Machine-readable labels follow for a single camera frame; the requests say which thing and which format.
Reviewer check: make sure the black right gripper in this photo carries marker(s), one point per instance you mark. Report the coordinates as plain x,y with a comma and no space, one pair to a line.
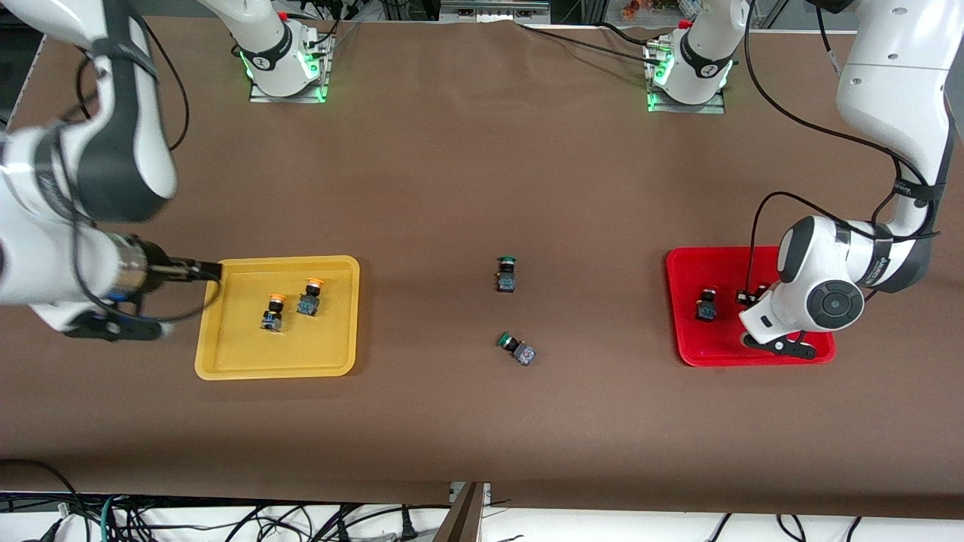
167,267

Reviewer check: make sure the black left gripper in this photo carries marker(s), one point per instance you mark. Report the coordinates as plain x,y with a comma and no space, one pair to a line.
753,295

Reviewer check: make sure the yellow cap push button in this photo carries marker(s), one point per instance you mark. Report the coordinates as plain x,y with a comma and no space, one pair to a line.
310,297
273,312

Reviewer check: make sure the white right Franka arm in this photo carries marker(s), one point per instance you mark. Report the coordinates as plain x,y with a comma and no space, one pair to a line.
45,263

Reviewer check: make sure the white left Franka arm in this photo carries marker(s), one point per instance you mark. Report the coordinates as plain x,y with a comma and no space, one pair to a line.
896,83

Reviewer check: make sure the red plastic tray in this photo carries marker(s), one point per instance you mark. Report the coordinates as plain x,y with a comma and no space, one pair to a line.
693,339

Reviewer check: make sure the yellow plastic tray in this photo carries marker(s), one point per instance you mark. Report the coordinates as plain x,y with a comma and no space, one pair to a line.
241,354

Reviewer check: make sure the green cap push button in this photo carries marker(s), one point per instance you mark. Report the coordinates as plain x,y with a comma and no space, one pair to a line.
506,275
517,348

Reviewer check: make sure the colourful packaging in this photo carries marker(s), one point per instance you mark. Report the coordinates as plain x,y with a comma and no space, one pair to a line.
640,9

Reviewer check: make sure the brown table cover mat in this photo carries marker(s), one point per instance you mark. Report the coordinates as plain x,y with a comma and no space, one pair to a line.
482,421

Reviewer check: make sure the black power plug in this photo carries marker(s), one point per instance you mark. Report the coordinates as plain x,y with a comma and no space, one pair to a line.
407,527

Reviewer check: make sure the brown wooden table beam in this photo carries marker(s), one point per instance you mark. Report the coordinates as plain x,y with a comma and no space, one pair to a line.
461,519

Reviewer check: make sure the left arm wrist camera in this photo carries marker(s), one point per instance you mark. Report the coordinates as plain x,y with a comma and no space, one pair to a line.
783,346

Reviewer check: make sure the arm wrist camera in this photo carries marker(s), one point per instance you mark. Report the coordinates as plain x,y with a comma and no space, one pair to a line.
113,329
783,346

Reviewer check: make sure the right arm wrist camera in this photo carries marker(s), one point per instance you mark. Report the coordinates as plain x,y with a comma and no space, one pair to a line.
113,329

